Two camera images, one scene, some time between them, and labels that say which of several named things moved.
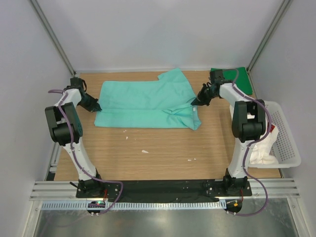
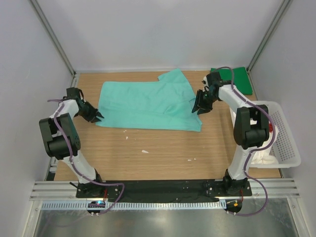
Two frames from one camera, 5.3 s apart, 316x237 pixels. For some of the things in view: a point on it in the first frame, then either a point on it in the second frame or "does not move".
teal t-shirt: [165, 103] does not move
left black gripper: [89, 103] to [89, 112]
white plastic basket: [285, 150] does not move
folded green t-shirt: [238, 76] does not move
